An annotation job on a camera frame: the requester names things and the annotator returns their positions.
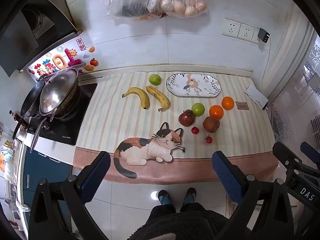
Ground orange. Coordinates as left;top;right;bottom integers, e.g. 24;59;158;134
221;96;235;110
209;105;224;120

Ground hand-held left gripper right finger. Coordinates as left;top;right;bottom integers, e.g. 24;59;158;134
212;151;295;240

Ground white charger cable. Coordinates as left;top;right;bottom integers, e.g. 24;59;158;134
260;39;273;90

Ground black induction cooktop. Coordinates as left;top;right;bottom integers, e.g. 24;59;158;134
26;82;98;146

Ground white wall socket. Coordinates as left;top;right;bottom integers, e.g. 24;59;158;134
237;23;256;42
222;18;242;38

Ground oval floral ceramic plate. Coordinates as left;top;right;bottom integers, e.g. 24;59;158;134
166;73;222;97

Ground black range hood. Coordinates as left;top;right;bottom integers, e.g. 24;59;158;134
0;0;83;78

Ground yellow banana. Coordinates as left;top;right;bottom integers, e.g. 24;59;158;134
146;86;171;112
122;87;150;110

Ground dark sauce bottle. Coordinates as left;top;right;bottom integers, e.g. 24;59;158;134
9;110;28;140

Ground window with patterned film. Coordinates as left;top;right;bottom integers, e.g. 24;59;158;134
291;34;320;100

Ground brownish red apple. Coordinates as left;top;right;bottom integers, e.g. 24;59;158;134
202;116;221;133

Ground blue slipper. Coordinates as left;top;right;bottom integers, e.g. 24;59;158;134
184;187;197;205
158;190;173;205

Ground blue cabinet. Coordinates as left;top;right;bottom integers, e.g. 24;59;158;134
21;146;73;205

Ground black plug charger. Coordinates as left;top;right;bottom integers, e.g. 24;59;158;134
257;28;270;43

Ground dark red apple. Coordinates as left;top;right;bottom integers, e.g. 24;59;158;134
178;109;196;127

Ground person legs with slippers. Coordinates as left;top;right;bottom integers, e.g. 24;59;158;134
127;202;250;240

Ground festive wall stickers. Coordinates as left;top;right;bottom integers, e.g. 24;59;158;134
27;38;99;76

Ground white folded paper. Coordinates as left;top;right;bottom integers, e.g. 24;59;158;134
244;85;269;110

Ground steel wok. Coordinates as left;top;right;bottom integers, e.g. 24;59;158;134
30;80;82;153

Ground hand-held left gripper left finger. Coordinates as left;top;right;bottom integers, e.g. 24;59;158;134
28;151;112;240

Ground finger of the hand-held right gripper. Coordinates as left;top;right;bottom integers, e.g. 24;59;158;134
300;141;320;160
272;142;320;180

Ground clear plastic bag dark contents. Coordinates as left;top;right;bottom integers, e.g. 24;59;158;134
106;0;153;20

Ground black frying pan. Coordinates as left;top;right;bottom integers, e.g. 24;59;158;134
12;76;48;141

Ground striped cat print mat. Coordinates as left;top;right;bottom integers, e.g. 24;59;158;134
72;71;279;183

